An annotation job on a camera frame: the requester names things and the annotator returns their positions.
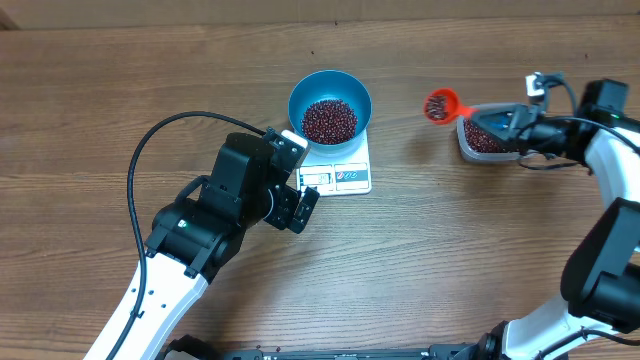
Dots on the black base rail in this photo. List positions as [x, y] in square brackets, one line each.
[191, 348]

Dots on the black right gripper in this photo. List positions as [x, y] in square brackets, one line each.
[523, 127]

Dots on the clear plastic container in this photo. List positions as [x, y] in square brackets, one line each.
[470, 155]

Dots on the orange scoop with blue handle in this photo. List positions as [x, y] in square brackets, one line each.
[443, 106]

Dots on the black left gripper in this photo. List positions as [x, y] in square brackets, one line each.
[283, 217]

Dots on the blue metal bowl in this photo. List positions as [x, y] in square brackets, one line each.
[330, 84]

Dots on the red beans in bowl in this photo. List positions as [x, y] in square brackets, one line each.
[329, 122]

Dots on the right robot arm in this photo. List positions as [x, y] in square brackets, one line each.
[599, 289]

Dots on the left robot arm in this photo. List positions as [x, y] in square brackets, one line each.
[196, 235]

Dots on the white digital kitchen scale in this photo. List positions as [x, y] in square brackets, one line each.
[337, 171]

